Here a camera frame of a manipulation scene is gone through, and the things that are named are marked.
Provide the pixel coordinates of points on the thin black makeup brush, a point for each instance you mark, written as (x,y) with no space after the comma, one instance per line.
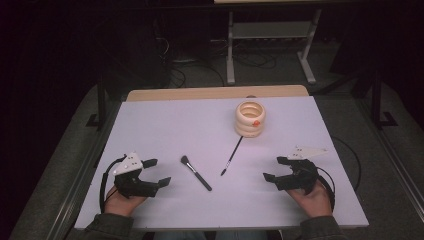
(231,156)

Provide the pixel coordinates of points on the cream ribbed cup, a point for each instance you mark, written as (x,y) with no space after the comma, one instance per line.
(245,128)

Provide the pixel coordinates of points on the black frame post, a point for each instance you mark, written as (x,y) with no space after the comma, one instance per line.
(376,100)
(101,100)

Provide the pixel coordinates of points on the white metal stand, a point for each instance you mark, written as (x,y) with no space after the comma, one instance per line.
(230,66)

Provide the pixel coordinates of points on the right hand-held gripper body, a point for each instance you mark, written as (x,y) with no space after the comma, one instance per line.
(301,176)

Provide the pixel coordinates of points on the light wooden table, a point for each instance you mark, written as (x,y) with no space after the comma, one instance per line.
(216,92)

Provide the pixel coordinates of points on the person's left hand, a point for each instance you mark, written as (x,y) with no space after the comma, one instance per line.
(121,205)

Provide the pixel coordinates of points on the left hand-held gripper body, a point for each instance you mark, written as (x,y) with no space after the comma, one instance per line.
(131,185)

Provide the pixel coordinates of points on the aluminium frame rail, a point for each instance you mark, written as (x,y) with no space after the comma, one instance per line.
(400,166)
(81,186)

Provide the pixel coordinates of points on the person's right hand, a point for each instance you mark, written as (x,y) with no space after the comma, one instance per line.
(311,201)

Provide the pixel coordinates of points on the white board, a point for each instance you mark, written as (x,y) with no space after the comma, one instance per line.
(206,206)

